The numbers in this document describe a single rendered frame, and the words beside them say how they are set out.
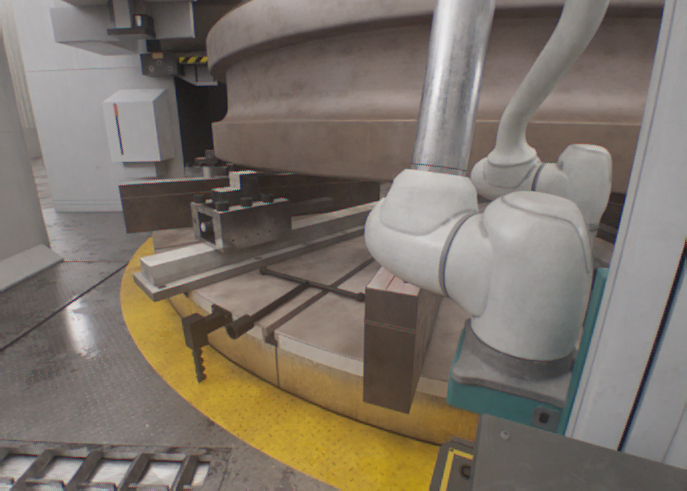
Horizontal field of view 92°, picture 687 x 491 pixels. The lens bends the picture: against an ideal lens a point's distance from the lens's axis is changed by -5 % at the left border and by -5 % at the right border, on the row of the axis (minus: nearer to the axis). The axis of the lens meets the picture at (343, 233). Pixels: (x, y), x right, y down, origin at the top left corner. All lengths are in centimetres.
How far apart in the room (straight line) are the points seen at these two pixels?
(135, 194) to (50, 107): 302
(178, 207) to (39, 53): 342
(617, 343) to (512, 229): 18
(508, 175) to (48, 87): 555
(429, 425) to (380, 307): 61
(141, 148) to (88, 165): 108
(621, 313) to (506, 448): 17
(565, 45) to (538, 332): 48
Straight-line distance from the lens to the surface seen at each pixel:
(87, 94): 554
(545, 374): 59
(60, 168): 588
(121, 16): 402
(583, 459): 37
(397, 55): 174
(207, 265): 196
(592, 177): 82
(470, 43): 66
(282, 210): 203
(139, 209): 304
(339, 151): 168
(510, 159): 84
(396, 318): 94
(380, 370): 105
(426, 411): 138
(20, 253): 372
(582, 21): 74
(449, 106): 63
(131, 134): 481
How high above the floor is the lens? 109
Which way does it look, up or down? 17 degrees down
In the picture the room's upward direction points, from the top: straight up
